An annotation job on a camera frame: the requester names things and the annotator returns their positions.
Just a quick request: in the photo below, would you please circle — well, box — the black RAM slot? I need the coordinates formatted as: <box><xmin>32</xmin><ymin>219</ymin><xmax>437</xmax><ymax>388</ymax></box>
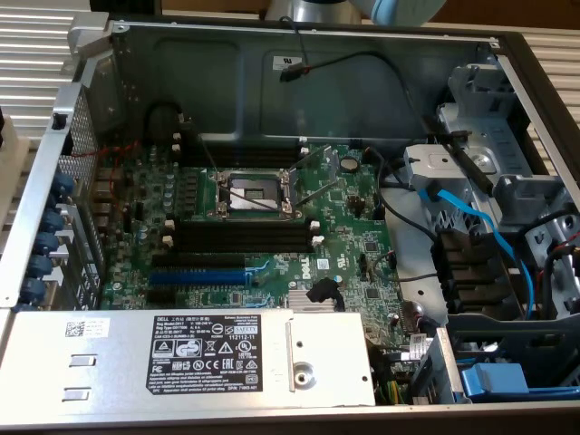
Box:
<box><xmin>161</xmin><ymin>233</ymin><xmax>324</xmax><ymax>254</ymax></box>
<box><xmin>174</xmin><ymin>143</ymin><xmax>309</xmax><ymax>169</ymax></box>
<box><xmin>174</xmin><ymin>131</ymin><xmax>307</xmax><ymax>153</ymax></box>
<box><xmin>165</xmin><ymin>218</ymin><xmax>318</xmax><ymax>237</ymax></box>

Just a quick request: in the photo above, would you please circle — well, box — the socket locking lever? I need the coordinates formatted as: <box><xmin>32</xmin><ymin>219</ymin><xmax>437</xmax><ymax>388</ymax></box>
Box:
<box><xmin>296</xmin><ymin>177</ymin><xmax>340</xmax><ymax>208</ymax></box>

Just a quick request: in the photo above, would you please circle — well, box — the CPU socket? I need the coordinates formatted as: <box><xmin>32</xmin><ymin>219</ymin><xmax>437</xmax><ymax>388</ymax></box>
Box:
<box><xmin>212</xmin><ymin>167</ymin><xmax>300</xmax><ymax>221</ymax></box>

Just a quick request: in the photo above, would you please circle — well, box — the green motherboard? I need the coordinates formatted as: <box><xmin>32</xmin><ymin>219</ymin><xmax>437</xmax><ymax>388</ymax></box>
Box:
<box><xmin>92</xmin><ymin>140</ymin><xmax>409</xmax><ymax>377</ymax></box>

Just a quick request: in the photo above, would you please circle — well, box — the metal socket cover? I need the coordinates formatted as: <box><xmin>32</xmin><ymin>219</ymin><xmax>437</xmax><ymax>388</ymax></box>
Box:
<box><xmin>289</xmin><ymin>144</ymin><xmax>340</xmax><ymax>205</ymax></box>

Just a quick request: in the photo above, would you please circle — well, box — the silver chipset heatsink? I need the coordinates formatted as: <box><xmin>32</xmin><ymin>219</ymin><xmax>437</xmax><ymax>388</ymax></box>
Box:
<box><xmin>285</xmin><ymin>289</ymin><xmax>341</xmax><ymax>314</ymax></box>

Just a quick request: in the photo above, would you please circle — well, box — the long black expansion slot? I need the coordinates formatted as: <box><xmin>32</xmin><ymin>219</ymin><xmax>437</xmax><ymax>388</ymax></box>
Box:
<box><xmin>150</xmin><ymin>252</ymin><xmax>248</xmax><ymax>272</ymax></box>

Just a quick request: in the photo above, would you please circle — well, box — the blue expansion slot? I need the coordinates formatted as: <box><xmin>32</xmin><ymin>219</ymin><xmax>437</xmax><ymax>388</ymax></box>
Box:
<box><xmin>148</xmin><ymin>267</ymin><xmax>249</xmax><ymax>287</ymax></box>

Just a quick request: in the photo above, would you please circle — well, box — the open PC case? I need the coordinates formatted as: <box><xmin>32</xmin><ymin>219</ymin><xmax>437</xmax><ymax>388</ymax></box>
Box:
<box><xmin>0</xmin><ymin>17</ymin><xmax>580</xmax><ymax>435</ymax></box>

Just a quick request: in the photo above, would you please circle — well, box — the short black expansion slot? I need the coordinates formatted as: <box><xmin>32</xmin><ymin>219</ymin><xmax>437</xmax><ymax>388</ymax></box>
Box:
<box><xmin>145</xmin><ymin>286</ymin><xmax>179</xmax><ymax>305</ymax></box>

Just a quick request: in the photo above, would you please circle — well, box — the black plastic strut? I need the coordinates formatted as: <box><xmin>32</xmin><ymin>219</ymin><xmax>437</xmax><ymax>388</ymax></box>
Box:
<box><xmin>425</xmin><ymin>116</ymin><xmax>496</xmax><ymax>192</ymax></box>

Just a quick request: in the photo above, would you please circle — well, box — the silver disk bay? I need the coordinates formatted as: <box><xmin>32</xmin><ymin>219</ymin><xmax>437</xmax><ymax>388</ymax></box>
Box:
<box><xmin>402</xmin><ymin>63</ymin><xmax>580</xmax><ymax>318</ymax></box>

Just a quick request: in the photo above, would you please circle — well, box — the silver power supply unit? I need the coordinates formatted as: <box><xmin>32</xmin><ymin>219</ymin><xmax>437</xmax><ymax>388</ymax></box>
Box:
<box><xmin>0</xmin><ymin>310</ymin><xmax>377</xmax><ymax>409</ymax></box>

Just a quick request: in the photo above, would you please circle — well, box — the blue card retention tab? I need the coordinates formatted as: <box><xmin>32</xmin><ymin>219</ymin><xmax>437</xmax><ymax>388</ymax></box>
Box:
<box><xmin>22</xmin><ymin>276</ymin><xmax>46</xmax><ymax>303</ymax></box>
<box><xmin>34</xmin><ymin>230</ymin><xmax>60</xmax><ymax>255</ymax></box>
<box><xmin>49</xmin><ymin>171</ymin><xmax>76</xmax><ymax>198</ymax></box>
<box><xmin>43</xmin><ymin>206</ymin><xmax>67</xmax><ymax>232</ymax></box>
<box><xmin>29</xmin><ymin>253</ymin><xmax>53</xmax><ymax>277</ymax></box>

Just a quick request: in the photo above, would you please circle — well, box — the dark plastic drive caddy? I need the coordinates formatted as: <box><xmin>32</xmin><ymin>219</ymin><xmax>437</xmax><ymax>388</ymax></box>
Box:
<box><xmin>446</xmin><ymin>314</ymin><xmax>580</xmax><ymax>391</ymax></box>

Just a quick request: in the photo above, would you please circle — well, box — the blue plastic latch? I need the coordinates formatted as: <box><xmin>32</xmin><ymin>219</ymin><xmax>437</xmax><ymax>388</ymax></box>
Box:
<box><xmin>459</xmin><ymin>362</ymin><xmax>531</xmax><ymax>402</ymax></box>

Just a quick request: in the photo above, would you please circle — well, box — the black curved wire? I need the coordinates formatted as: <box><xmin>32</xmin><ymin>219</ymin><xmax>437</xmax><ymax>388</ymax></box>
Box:
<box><xmin>362</xmin><ymin>147</ymin><xmax>443</xmax><ymax>241</ymax></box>

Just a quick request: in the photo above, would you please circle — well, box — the blue flat wire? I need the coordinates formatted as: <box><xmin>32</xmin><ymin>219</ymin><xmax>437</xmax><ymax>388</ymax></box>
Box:
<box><xmin>416</xmin><ymin>183</ymin><xmax>538</xmax><ymax>318</ymax></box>

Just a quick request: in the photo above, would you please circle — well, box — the thick black looped wire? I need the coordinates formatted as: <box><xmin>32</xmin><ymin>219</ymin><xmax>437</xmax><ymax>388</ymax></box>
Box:
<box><xmin>143</xmin><ymin>101</ymin><xmax>185</xmax><ymax>146</ymax></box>

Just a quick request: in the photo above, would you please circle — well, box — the black wire with connector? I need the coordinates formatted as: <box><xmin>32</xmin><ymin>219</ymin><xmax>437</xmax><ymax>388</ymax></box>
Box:
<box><xmin>276</xmin><ymin>15</ymin><xmax>454</xmax><ymax>150</ymax></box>

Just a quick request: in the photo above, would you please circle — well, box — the thin red wire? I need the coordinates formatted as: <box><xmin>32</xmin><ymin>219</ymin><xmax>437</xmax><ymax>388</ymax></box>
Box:
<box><xmin>72</xmin><ymin>138</ymin><xmax>141</xmax><ymax>214</ymax></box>

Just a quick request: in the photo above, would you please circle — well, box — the yellow green wire bundle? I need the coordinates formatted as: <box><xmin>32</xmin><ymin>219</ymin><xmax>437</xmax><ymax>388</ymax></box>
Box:
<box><xmin>375</xmin><ymin>378</ymin><xmax>402</xmax><ymax>405</ymax></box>

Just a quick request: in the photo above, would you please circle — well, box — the black red wire bundle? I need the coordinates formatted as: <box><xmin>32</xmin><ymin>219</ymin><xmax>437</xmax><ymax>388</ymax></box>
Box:
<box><xmin>538</xmin><ymin>237</ymin><xmax>580</xmax><ymax>318</ymax></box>

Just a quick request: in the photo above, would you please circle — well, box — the aluminium corner bracket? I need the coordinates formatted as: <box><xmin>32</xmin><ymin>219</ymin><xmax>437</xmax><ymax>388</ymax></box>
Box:
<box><xmin>66</xmin><ymin>12</ymin><xmax>114</xmax><ymax>63</ymax></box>

